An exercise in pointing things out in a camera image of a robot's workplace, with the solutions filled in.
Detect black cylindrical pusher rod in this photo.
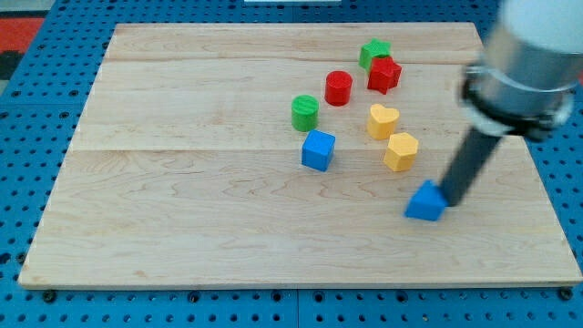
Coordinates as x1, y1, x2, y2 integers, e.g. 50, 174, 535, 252
439, 128, 502, 207

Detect blue triangle block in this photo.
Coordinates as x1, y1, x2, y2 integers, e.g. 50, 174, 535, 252
404, 179, 449, 221

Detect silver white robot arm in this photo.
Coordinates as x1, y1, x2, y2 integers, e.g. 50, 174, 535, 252
440, 0, 582, 207

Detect yellow hexagon block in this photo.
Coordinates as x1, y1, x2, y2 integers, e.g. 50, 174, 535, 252
384, 132, 419, 172

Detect yellow heart block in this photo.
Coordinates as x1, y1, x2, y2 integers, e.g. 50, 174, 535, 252
366, 104, 400, 140

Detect red star block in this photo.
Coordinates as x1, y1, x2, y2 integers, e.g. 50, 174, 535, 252
367, 56, 403, 95

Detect green star block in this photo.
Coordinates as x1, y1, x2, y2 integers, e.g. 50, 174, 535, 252
358, 38, 391, 72

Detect red cylinder block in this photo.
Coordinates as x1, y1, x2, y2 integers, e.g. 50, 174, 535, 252
324, 70, 353, 107

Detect blue cube block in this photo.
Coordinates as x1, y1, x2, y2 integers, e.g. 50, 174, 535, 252
301, 129, 336, 171

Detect green cylinder block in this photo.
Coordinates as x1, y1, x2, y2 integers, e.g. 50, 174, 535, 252
291, 95, 319, 132

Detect wooden board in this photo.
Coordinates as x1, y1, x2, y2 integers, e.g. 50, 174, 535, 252
18, 23, 582, 291

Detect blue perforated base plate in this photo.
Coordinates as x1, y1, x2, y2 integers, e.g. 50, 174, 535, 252
1, 0, 582, 327

